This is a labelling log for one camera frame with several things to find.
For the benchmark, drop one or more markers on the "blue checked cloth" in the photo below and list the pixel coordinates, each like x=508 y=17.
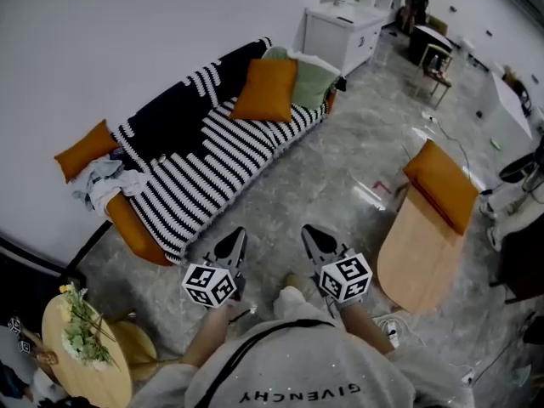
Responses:
x=117 y=153

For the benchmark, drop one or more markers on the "small black counter item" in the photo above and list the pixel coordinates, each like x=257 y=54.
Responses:
x=345 y=19

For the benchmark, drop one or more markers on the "person's left forearm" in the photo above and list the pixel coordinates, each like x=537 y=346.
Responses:
x=208 y=338

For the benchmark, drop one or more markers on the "flower bouquet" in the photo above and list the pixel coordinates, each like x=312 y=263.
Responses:
x=83 y=330

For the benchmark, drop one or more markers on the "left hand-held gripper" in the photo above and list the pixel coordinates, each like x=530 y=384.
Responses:
x=208 y=285

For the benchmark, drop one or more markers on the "small orange cushion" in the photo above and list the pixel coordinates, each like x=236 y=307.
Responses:
x=85 y=151

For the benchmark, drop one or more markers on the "white power strip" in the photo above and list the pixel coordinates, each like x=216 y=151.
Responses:
x=428 y=117

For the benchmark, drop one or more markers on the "black white striped sofa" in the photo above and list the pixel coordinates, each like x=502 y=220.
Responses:
x=204 y=160

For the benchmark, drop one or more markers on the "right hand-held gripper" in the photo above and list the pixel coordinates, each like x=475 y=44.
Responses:
x=346 y=276

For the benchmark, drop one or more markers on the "green quilted cushion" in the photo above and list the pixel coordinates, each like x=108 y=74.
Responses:
x=312 y=85

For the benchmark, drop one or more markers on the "white wristband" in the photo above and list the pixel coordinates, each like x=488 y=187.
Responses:
x=350 y=306

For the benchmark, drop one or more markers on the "gold frame chair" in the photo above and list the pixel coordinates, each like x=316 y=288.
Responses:
x=438 y=81

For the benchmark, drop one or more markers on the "small green floor item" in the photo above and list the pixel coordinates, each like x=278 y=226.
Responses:
x=496 y=143

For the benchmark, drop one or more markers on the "person's grey sweatshirt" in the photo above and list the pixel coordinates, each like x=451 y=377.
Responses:
x=306 y=368

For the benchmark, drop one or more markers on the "white table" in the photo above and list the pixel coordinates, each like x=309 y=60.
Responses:
x=506 y=113

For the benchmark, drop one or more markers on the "black low cabinet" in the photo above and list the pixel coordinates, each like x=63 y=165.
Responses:
x=30 y=279

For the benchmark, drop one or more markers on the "crumpled white clothes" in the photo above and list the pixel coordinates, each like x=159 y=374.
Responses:
x=100 y=183

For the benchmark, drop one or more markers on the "yellow stool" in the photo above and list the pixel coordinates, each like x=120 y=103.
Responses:
x=136 y=342

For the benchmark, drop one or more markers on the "white sink cabinet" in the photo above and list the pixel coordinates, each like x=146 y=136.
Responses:
x=340 y=41

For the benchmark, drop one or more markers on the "person's white trousers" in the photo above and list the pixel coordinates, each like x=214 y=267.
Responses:
x=291 y=302

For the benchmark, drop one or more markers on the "round wooden side table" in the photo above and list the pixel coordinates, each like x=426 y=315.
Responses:
x=91 y=381

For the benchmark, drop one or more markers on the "large orange cushion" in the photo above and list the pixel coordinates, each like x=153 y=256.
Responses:
x=265 y=89

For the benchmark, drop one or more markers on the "orange sofa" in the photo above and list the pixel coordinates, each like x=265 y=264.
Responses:
x=136 y=232

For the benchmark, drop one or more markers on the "black round table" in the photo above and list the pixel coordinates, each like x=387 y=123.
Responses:
x=425 y=45

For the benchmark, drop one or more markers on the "person's right forearm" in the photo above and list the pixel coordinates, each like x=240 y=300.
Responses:
x=365 y=330

